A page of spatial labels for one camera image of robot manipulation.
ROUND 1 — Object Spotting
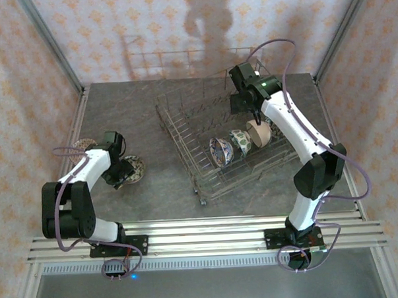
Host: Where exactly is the aluminium mounting rail beam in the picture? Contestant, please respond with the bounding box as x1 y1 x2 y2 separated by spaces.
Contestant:
25 209 389 263

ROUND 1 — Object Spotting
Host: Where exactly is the blue orange flower bowl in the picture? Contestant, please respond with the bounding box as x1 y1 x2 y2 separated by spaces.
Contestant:
208 136 236 169

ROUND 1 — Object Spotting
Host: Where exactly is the dark leaf pattern bowl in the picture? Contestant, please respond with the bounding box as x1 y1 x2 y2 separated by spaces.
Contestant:
121 154 148 185

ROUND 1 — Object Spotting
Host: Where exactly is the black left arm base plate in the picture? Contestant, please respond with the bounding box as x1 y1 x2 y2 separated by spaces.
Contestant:
88 235 149 259

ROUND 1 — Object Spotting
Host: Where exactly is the metal wire dish rack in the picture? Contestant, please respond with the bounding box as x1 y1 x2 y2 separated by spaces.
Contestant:
152 45 303 210

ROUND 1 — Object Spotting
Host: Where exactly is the green leaf pattern bowl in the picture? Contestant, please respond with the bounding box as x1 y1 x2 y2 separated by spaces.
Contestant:
228 128 253 161

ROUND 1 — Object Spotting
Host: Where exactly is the red lattice pattern bowl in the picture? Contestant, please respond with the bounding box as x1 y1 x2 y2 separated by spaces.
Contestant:
73 137 98 165

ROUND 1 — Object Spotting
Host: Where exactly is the plain cream bowl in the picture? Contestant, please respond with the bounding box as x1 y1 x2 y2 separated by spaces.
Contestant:
245 118 273 150

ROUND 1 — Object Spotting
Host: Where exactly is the grey slotted cable duct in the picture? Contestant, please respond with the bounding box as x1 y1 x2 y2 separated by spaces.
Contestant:
42 254 290 276

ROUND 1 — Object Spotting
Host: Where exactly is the black electronics box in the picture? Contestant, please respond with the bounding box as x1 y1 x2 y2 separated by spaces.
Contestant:
103 270 125 282
287 251 313 272

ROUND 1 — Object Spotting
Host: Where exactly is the aluminium table edge rail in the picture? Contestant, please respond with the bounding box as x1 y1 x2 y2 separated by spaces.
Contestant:
37 86 97 235

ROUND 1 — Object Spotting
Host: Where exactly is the aluminium frame post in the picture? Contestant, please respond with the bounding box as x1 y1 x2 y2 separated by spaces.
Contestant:
310 0 378 84
16 0 86 97

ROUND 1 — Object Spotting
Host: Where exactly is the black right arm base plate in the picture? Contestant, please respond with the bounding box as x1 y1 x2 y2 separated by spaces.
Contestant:
263 227 323 252

